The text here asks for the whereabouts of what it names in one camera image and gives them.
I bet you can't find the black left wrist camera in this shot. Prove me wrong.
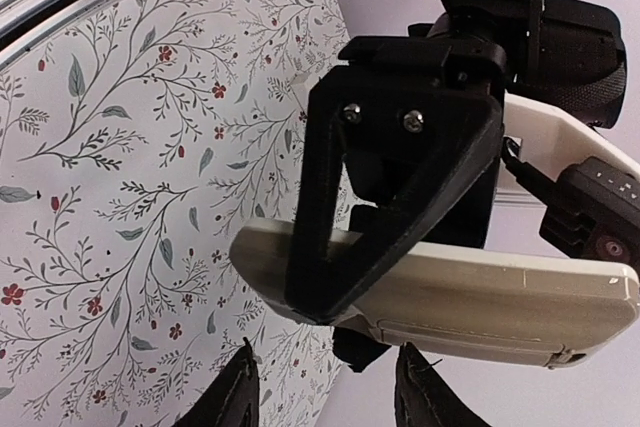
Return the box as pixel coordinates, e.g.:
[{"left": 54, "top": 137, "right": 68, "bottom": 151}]
[{"left": 539, "top": 157, "right": 639, "bottom": 269}]

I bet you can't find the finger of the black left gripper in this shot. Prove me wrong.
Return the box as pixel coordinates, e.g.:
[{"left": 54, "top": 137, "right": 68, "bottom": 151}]
[
  {"left": 332, "top": 327, "right": 390, "bottom": 373},
  {"left": 285, "top": 65, "right": 504, "bottom": 325}
]

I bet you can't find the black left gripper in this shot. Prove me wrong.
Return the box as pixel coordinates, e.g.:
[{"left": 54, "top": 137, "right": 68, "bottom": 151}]
[{"left": 337, "top": 0, "right": 629, "bottom": 248}]

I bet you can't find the floral patterned table mat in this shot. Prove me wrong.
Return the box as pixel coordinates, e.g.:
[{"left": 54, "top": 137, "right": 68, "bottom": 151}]
[{"left": 1, "top": 0, "right": 347, "bottom": 426}]

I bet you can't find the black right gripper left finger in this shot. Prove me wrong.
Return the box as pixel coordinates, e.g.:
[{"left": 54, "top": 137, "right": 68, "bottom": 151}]
[{"left": 174, "top": 338, "right": 260, "bottom": 427}]

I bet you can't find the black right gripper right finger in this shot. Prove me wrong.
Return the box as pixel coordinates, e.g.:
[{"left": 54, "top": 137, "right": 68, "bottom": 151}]
[{"left": 394, "top": 342, "right": 488, "bottom": 427}]

